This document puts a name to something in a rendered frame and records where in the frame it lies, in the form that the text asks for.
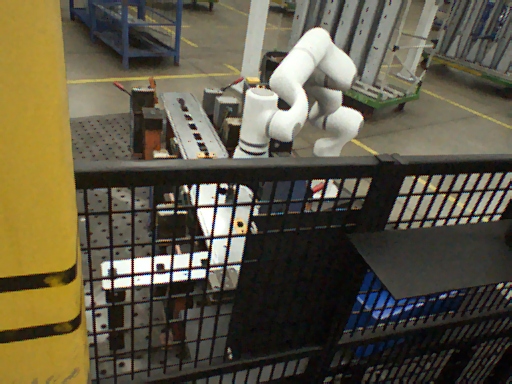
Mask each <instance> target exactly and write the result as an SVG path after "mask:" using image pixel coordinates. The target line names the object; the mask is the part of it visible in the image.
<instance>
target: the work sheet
mask: <svg viewBox="0 0 512 384"><path fill-rule="evenodd" d="M331 211H332V210H327V211H320V213H319V216H318V222H317V224H316V227H324V226H327V223H328V221H329V218H330V215H331ZM346 211H347V209H339V210H335V215H334V218H333V220H332V223H331V226H334V225H342V223H343V219H344V216H345V214H346ZM360 211H361V208H352V209H351V211H350V213H349V215H348V218H347V223H346V224H354V223H356V222H357V219H358V217H359V215H360ZM315 213H316V211H304V215H303V218H302V223H301V227H300V228H305V227H312V225H313V222H314V216H315ZM283 215H284V213H280V214H271V215H270V219H269V223H268V230H267V231H276V230H280V228H281V222H282V218H283ZM299 215H300V212H292V213H288V215H287V218H286V221H285V227H284V230H285V229H295V228H296V227H297V221H298V218H299ZM265 219H266V215H253V217H252V226H251V230H250V232H252V233H253V234H256V231H264V223H265ZM354 229H355V227H348V228H344V230H343V235H342V237H341V240H340V242H339V247H338V249H337V251H340V248H341V246H342V244H343V239H344V236H345V235H346V234H352V233H353V231H354ZM325 231H326V230H320V231H314V235H313V238H312V241H311V244H310V249H309V252H308V254H310V253H318V252H319V250H320V247H321V244H322V240H323V236H324V234H325ZM339 231H340V228H339V229H330V231H329V233H328V236H327V241H326V244H325V246H324V249H323V252H333V250H334V248H335V243H336V240H337V238H338V236H339ZM294 234H295V232H293V233H283V235H282V238H281V244H280V248H279V251H278V255H277V257H281V256H289V252H290V249H291V246H292V243H293V237H294ZM278 235H279V234H274V235H266V238H265V241H264V249H263V252H262V256H261V259H265V258H273V256H274V252H275V249H276V246H277V239H278ZM309 236H310V231H302V232H299V233H298V236H297V242H296V245H295V248H294V251H293V256H295V255H303V254H304V253H305V250H306V244H307V242H308V239H309ZM261 239H262V235H255V236H249V239H248V247H247V252H246V256H245V260H257V258H258V254H259V250H260V243H261ZM345 254H346V253H343V254H335V259H334V261H333V264H332V266H331V271H330V273H329V275H332V274H339V270H340V268H341V265H342V263H343V259H344V256H345ZM317 257H318V256H314V257H307V258H306V263H305V266H304V269H303V272H302V277H301V278H307V277H311V276H312V273H313V271H314V265H315V263H316V260H317ZM302 259H303V258H299V259H292V260H291V263H290V266H289V273H288V276H287V278H286V281H289V280H295V279H298V273H299V270H300V268H301V265H302ZM330 260H331V255H328V256H321V259H320V262H319V265H318V269H317V272H316V275H315V277H320V276H325V275H326V273H327V268H328V265H329V262H330ZM287 261H288V260H277V261H276V265H275V268H274V271H273V278H272V281H271V282H276V281H283V277H284V274H285V268H286V265H287ZM272 263H273V261H270V262H263V263H260V268H259V272H258V275H257V279H256V285H257V284H264V283H268V277H269V273H270V270H271V266H272ZM255 269H256V264H248V265H243V273H242V277H241V281H240V285H239V286H245V285H252V281H253V277H254V273H255ZM336 279H337V277H334V278H327V283H326V286H325V288H324V290H323V295H322V298H323V297H328V296H331V293H332V291H333V289H334V286H335V281H336ZM323 280H324V279H322V280H315V281H314V282H313V285H312V288H311V290H310V295H309V298H308V299H312V298H318V294H319V292H320V290H321V287H322V285H323ZM309 284H310V281H303V282H300V283H299V285H298V291H297V294H296V297H295V299H294V302H296V301H302V300H305V297H306V292H307V290H308V286H309ZM295 285H296V283H291V284H285V288H284V290H283V294H282V297H281V303H285V302H291V298H292V296H293V290H294V287H295ZM265 290H266V287H260V288H255V290H254V294H253V298H252V306H251V308H253V307H258V306H262V304H263V301H264V294H265ZM280 290H281V285H273V286H270V288H269V291H268V298H267V302H266V305H265V306H269V305H275V304H277V299H278V296H279V293H280ZM250 293H251V289H248V290H239V294H238V298H237V303H236V307H235V311H237V310H242V309H248V301H249V297H250ZM329 300H330V299H329ZM329 300H324V301H320V302H319V305H318V310H317V312H316V315H315V317H314V318H319V317H323V316H324V314H325V311H326V309H327V305H328V302H329ZM315 304H316V302H308V303H306V308H305V311H304V314H303V316H302V320H306V319H311V316H312V314H313V311H314V306H315ZM302 305H303V303H302V304H298V305H293V308H292V311H291V314H290V316H289V322H288V323H291V322H296V321H298V318H299V315H300V313H301V311H302ZM260 311H261V310H260ZM260 311H250V313H249V317H248V324H247V328H246V330H248V329H252V328H257V325H258V322H259V318H260ZM274 311H275V308H271V309H265V310H264V315H263V319H262V322H261V325H260V327H267V326H271V324H272V321H273V315H274ZM288 311H289V306H281V307H279V309H278V312H277V318H276V321H275V324H274V325H277V324H281V323H285V319H286V316H287V313H288ZM245 316H246V312H244V313H239V314H235V316H234V320H233V324H232V329H231V332H233V331H243V324H244V320H245ZM322 321H323V320H319V321H315V322H313V324H312V327H311V329H310V334H309V336H308V337H312V336H317V335H318V332H319V327H320V325H321V323H322ZM296 326H297V324H296V325H291V326H287V327H286V330H285V336H284V339H283V341H282V342H286V341H290V340H293V334H294V332H295V329H296ZM308 327H309V323H301V324H300V327H299V329H298V334H297V336H296V340H299V339H304V338H305V336H306V332H307V329H308ZM269 330H270V329H268V330H263V331H259V336H258V339H257V342H256V347H260V346H264V345H266V343H267V340H268V333H269ZM282 330H283V327H277V328H273V333H272V336H271V340H270V343H269V344H277V343H279V341H280V339H281V333H282ZM241 336H242V334H239V335H235V336H231V337H230V342H229V346H228V350H227V352H234V351H238V350H239V344H240V340H241ZM255 336H256V331H253V332H249V333H245V336H244V340H243V347H242V350H243V349H247V348H252V346H253V342H254V339H255Z"/></svg>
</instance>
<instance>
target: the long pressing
mask: <svg viewBox="0 0 512 384"><path fill-rule="evenodd" d="M177 99H183V100H185V106H181V103H179V102H178V101H177ZM160 100H161V102H162V104H163V106H164V111H165V113H166V115H167V117H168V119H169V123H170V126H171V127H172V130H173V134H174V136H175V137H176V140H177V142H178V144H179V147H180V152H181V156H182V158H183V159H204V158H211V159H215V158H229V154H228V152H227V150H226V148H225V147H224V146H223V143H222V141H221V140H220V139H219V136H218V134H217V132H215V130H214V127H213V125H212V124H211V123H210V119H208V117H207V115H206V112H205V111H204V110H203V108H202V105H201V104H200V102H199V101H198V98H197V97H196V95H195V94H194V93H177V92H162V93H160ZM173 104H174V105H173ZM181 107H187V110H188V112H185V111H182V110H181ZM185 115H190V116H191V118H192V119H193V120H186V119H185ZM189 123H193V124H195V126H196V127H197V129H198V130H191V129H190V127H189ZM193 134H199V135H200V136H201V138H202V140H195V138H194V135H193ZM188 141H189V142H188ZM210 141H211V142H210ZM197 143H204V144H205V146H206V149H207V151H208V152H216V154H217V156H218V157H197V156H196V154H195V152H201V151H200V149H199V147H198V144H197ZM216 185H217V184H211V185H208V186H206V185H200V192H199V200H198V205H200V204H214V198H215V191H216ZM195 193H196V185H193V186H192V188H191V190H190V192H189V194H190V195H191V202H192V205H194V202H195ZM225 196H226V195H221V194H220V193H219V203H224V202H225ZM252 196H253V192H252V190H250V189H248V187H245V186H241V185H240V186H239V196H238V201H237V202H252ZM250 209H251V206H236V211H235V218H236V217H242V218H243V221H244V223H245V224H246V226H247V227H248V218H249V214H250ZM213 211H214V208H204V209H198V216H197V219H198V223H199V225H200V227H201V230H202V235H203V236H208V235H210V230H211V223H212V217H213ZM231 212H232V206H231V207H218V210H217V215H216V222H215V227H214V235H227V234H228V233H229V227H230V223H231ZM244 240H245V237H236V238H231V246H230V252H229V256H228V261H227V262H235V261H241V258H242V253H243V244H244ZM224 246H227V239H218V240H213V246H212V252H211V256H212V258H213V260H214V264H220V263H224V259H225V254H226V248H225V247H224ZM239 267H240V265H234V266H227V268H235V269H236V272H237V273H238V276H239Z"/></svg>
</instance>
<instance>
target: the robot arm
mask: <svg viewBox="0 0 512 384"><path fill-rule="evenodd" d="M356 77H357V73H356V67H355V65H354V64H353V62H352V60H351V59H350V58H349V57H348V56H347V55H346V54H345V53H344V52H342V51H341V50H339V48H336V47H335V45H334V44H333V43H332V41H331V38H330V35H328V33H327V31H325V30H323V29H322V28H314V29H312V30H310V31H307V32H306V34H305V35H303V36H302V39H301V40H299V41H298V44H296V45H295V46H294V47H293V49H292V50H291V51H290V52H289V54H288V55H287V56H286V57H285V60H284V61H282V62H281V65H279V66H278V68H277V69H276V70H275V72H274V73H273V75H272V77H271V78H270V81H269V86H270V88H271V90H267V89H263V88H252V89H249V90H247V92H246V98H245V103H244V108H243V119H242V124H241V130H240V136H239V146H237V148H236V149H235V153H234V157H233V158H261V157H268V146H269V142H270V138H273V139H275V140H280V141H282V142H289V141H291V140H293V139H294V138H295V137H296V136H297V133H298V132H299V131H300V130H301V128H302V126H303V124H304V123H305V121H306V118H307V114H308V102H307V98H306V93H305V91H304V90H303V89H302V88H304V89H305V90H306V91H308V92H309V93H310V94H312V95H313V96H314V98H316V102H315V103H314V106H313V107H312V108H311V111H310V114H309V120H310V123H311V124H312V125H313V126H314V127H317V128H318V129H321V130H323V131H326V132H331V133H334V134H335V135H336V136H334V137H328V138H322V139H319V140H317V141H316V143H315V144H314V151H313V155H312V157H330V156H339V155H340V152H341V150H342V148H343V146H344V144H347V142H348V141H350V140H352V139H353V138H354V137H356V136H357V135H358V134H359V133H360V131H361V130H362V128H363V125H364V119H363V117H362V115H360V113H359V112H358V111H354V110H352V109H350V108H347V107H344V106H341V104H342V92H341V91H346V90H349V89H351V88H352V86H353V85H354V84H355V82H356ZM272 90H273V91H272ZM278 97H280V98H281V99H283V100H284V101H285V102H287V103H288V104H289V105H290V106H291V107H292V108H291V109H290V110H289V111H281V110H279V109H278V108H277V100H278ZM332 183H333V180H329V182H328V186H327V190H326V194H325V196H324V198H330V197H336V194H337V192H338V190H337V188H336V187H335V186H334V185H333V184H332ZM235 184H236V183H231V184H227V196H229V198H230V199H231V200H232V199H233V197H234V191H235V188H234V186H235Z"/></svg>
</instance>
